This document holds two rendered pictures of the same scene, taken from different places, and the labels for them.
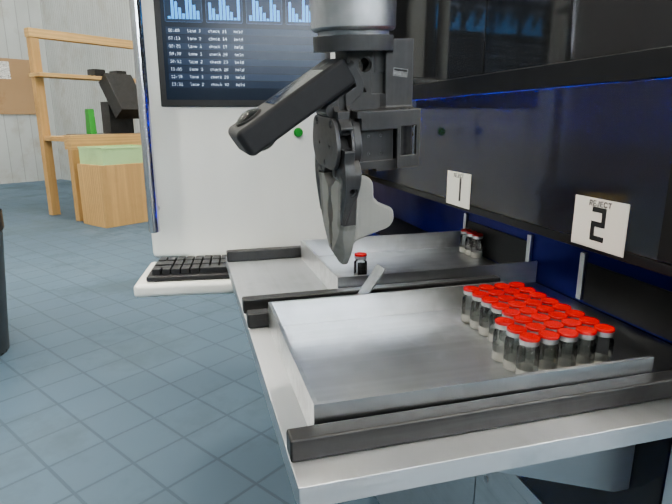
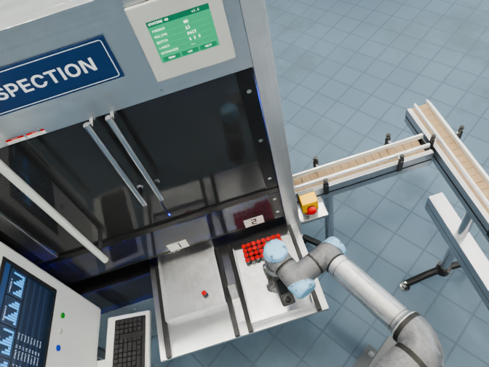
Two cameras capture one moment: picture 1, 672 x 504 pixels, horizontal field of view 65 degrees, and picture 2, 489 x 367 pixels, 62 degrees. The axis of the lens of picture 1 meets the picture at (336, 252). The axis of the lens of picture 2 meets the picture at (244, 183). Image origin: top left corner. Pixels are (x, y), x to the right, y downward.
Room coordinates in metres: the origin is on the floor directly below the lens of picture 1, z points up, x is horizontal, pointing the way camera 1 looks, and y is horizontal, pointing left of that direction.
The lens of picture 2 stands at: (0.35, 0.55, 2.53)
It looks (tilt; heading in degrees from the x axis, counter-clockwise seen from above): 54 degrees down; 286
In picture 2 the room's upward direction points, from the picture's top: 18 degrees counter-clockwise
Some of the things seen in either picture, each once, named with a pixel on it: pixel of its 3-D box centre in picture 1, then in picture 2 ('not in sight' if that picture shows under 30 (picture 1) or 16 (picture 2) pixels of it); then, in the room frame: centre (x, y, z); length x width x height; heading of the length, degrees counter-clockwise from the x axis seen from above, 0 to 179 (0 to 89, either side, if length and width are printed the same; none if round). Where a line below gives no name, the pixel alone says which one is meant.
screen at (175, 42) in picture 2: not in sight; (184, 34); (0.62, -0.30, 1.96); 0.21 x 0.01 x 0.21; 16
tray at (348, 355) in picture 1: (435, 340); (271, 275); (0.56, -0.11, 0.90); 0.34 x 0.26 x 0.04; 105
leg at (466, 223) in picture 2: not in sight; (457, 242); (-0.35, -0.42, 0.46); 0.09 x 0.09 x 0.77; 16
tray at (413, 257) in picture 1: (409, 259); (190, 275); (0.92, -0.13, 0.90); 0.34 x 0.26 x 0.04; 106
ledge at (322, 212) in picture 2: not in sight; (309, 207); (0.38, -0.45, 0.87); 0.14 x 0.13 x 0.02; 106
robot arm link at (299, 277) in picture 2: not in sight; (300, 275); (0.42, 0.06, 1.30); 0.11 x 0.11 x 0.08; 37
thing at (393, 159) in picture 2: not in sight; (356, 167); (0.14, -0.62, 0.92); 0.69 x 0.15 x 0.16; 16
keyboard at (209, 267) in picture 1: (242, 264); (127, 365); (1.17, 0.21, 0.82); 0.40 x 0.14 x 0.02; 99
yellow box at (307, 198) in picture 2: not in sight; (308, 201); (0.38, -0.40, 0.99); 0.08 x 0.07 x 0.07; 106
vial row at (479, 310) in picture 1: (504, 326); (265, 256); (0.58, -0.20, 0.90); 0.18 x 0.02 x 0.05; 15
